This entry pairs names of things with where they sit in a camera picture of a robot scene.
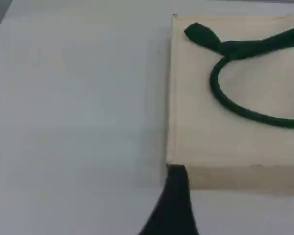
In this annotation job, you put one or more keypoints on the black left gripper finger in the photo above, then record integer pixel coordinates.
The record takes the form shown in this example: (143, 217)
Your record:
(174, 208)

